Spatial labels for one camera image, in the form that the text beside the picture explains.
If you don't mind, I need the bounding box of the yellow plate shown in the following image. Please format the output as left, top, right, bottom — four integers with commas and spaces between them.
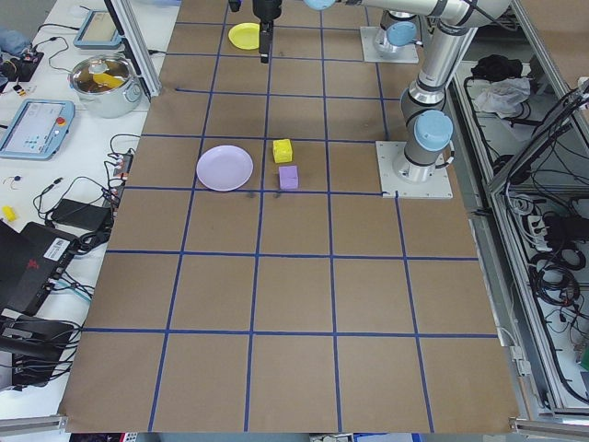
227, 22, 262, 51

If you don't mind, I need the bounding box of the slim hub with red plugs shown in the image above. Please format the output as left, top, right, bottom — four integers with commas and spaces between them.
104, 151, 135, 204

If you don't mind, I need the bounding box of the yellow piece inside pot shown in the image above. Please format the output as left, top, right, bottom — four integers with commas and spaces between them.
91, 72, 126, 89

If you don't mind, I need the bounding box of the teach pendant with dark screen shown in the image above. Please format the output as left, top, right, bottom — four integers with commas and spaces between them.
72, 9, 124, 51

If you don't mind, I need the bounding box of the aluminium profile bar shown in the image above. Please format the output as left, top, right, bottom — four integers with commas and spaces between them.
508, 416, 589, 436
0, 413, 70, 436

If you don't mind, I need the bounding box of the black cloth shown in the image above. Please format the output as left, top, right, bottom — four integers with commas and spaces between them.
471, 53, 525, 80

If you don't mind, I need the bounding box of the glass pot lid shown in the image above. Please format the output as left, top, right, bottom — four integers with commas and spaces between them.
71, 54, 134, 93

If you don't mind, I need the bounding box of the black electronics board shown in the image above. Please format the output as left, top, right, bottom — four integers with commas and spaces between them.
0, 50, 46, 82

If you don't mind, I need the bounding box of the white power strip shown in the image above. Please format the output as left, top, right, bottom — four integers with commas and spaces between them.
524, 214, 549, 252

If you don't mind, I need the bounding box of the teach pendant with lit screen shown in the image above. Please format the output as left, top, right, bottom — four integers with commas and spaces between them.
0, 99, 76, 161

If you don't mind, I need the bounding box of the white crumpled cloth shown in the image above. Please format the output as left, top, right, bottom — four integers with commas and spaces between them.
474, 76, 533, 119

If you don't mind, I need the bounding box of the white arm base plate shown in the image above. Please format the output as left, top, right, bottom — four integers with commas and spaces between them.
359, 26, 421, 64
375, 140, 455, 200

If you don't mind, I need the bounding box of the aluminium profile post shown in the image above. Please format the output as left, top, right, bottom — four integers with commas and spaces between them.
103, 0, 162, 97

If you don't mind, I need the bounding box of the steel cooking pot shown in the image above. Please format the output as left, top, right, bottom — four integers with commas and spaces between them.
68, 53, 143, 120

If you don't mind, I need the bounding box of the black table cable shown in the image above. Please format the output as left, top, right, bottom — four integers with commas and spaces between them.
34, 176, 116, 222

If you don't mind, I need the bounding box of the purple foam block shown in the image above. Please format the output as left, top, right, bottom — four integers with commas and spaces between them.
277, 164, 301, 191

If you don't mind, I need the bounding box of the purple plate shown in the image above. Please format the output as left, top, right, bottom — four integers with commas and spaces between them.
195, 145, 256, 193

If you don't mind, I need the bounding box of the V-shaped metal bar frame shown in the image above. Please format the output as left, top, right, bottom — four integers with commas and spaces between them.
448, 0, 589, 423

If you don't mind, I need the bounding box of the blue cloth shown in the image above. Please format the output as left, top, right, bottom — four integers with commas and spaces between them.
0, 27, 36, 59

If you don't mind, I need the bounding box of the black power brick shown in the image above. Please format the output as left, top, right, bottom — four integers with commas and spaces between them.
49, 198, 111, 229

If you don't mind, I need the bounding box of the black flat device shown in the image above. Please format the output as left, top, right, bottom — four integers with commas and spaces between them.
0, 317, 79, 390

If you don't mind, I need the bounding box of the black cable bundle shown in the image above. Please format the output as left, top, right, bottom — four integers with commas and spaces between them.
526, 248, 583, 305

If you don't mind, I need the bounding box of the grey metal bracket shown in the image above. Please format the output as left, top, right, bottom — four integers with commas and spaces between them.
508, 344, 530, 377

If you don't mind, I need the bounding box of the yellow foam block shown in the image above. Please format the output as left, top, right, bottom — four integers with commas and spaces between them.
271, 138, 295, 165

